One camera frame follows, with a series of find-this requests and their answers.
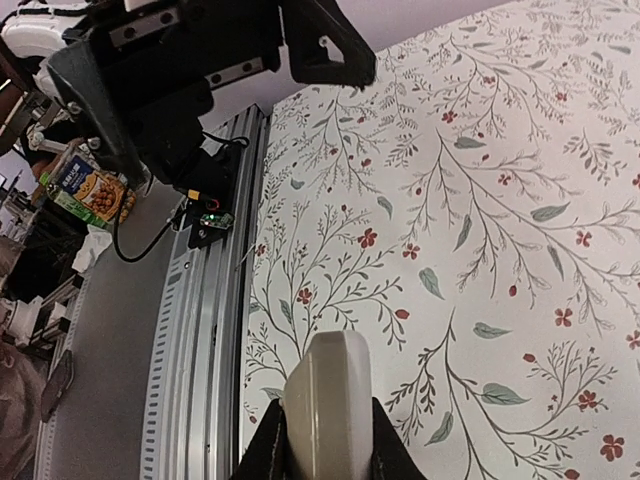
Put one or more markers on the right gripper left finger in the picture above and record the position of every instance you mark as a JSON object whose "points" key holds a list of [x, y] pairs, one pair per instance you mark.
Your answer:
{"points": [[268, 455]]}

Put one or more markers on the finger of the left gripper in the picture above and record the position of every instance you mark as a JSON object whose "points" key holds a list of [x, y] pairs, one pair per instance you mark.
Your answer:
{"points": [[323, 46]]}

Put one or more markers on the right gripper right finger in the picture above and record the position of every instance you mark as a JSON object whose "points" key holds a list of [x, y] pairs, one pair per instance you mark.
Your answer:
{"points": [[390, 459]]}

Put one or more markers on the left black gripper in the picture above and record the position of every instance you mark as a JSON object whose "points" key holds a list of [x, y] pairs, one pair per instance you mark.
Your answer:
{"points": [[141, 77]]}

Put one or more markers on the white grey remote control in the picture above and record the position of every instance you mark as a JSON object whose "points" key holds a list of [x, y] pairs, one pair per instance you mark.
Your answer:
{"points": [[327, 403]]}

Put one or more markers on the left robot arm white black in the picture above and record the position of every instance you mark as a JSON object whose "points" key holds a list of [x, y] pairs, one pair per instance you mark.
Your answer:
{"points": [[34, 31]]}

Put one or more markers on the snack box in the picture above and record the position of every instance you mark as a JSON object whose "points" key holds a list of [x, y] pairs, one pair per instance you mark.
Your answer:
{"points": [[89, 193]]}

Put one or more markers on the floral patterned table mat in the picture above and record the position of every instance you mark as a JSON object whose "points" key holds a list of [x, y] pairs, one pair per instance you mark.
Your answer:
{"points": [[474, 215]]}

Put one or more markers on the aluminium front rail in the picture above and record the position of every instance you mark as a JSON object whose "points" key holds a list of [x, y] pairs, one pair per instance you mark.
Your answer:
{"points": [[155, 352]]}

